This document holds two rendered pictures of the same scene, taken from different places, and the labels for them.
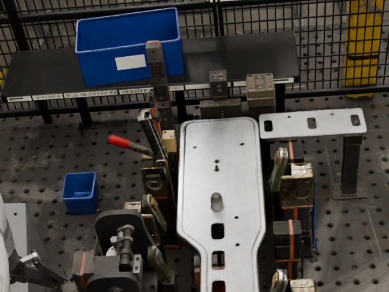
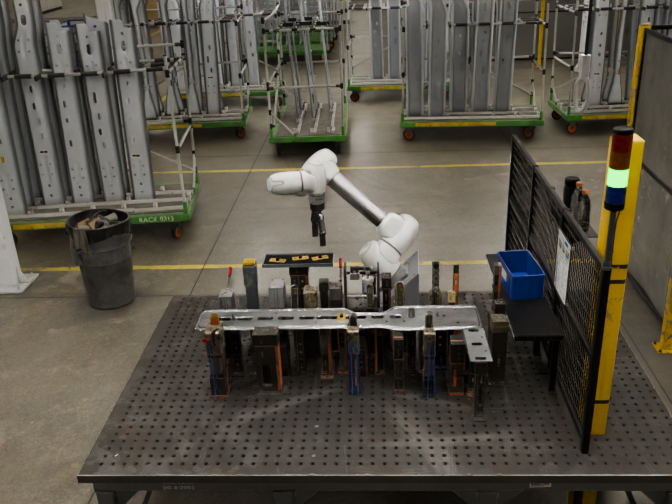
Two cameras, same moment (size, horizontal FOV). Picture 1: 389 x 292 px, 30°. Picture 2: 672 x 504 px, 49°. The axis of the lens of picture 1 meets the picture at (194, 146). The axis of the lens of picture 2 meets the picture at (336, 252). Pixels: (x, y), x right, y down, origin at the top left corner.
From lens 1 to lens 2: 321 cm
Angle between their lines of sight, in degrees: 71
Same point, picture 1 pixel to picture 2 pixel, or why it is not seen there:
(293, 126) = (473, 338)
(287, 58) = (532, 332)
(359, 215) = (456, 417)
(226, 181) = not seen: hidden behind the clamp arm
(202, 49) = (536, 305)
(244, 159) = (445, 323)
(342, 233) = (442, 409)
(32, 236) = (411, 289)
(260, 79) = (502, 317)
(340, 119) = (481, 353)
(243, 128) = (470, 323)
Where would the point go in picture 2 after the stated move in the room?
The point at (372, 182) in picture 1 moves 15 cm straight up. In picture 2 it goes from (487, 425) to (488, 397)
